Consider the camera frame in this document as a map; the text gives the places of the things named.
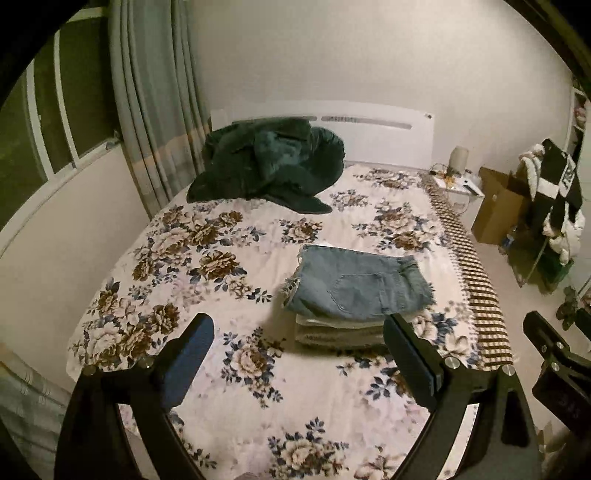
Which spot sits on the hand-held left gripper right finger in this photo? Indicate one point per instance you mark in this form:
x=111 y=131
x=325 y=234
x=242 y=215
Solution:
x=407 y=364

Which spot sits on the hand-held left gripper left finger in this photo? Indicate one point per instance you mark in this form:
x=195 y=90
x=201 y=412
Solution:
x=189 y=355

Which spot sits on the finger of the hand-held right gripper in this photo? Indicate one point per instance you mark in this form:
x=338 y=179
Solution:
x=549 y=339

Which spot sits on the blue denim shorts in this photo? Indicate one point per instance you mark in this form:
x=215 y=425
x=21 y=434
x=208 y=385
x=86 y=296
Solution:
x=360 y=281

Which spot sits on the folded grey pants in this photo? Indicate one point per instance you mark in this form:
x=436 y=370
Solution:
x=337 y=337

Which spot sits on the folded white pants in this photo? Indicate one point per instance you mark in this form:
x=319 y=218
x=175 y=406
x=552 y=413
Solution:
x=323 y=321

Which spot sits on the green storage bin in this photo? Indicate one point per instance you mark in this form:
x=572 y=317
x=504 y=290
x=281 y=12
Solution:
x=554 y=267

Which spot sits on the bed with floral sheet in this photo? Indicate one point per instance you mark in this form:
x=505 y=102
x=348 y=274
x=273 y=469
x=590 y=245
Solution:
x=231 y=286

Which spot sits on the brown checkered bed cloth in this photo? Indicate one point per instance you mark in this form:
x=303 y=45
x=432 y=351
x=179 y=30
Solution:
x=480 y=286

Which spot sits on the brown cardboard box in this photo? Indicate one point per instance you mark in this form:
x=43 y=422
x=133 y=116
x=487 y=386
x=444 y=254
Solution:
x=496 y=207

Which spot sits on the clothes rack with garments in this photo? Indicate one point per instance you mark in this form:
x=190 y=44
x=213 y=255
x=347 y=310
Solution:
x=556 y=184

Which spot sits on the grey striped cloth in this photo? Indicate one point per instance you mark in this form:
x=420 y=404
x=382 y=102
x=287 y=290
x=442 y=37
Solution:
x=27 y=406

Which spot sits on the white nightstand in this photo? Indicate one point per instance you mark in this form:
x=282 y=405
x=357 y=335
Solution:
x=461 y=189

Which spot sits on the beige cylinder lamp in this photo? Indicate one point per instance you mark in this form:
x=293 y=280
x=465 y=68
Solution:
x=458 y=161

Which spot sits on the dark green fleece blanket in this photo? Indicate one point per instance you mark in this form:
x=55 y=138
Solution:
x=272 y=161

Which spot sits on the white shelf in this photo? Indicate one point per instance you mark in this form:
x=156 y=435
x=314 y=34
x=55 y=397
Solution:
x=578 y=120

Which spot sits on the white headboard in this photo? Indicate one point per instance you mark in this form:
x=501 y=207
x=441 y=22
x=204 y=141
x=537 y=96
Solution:
x=383 y=138

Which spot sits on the grey curtain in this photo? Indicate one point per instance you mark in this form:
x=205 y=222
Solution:
x=152 y=92

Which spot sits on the white framed window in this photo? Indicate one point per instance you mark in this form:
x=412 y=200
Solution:
x=51 y=115

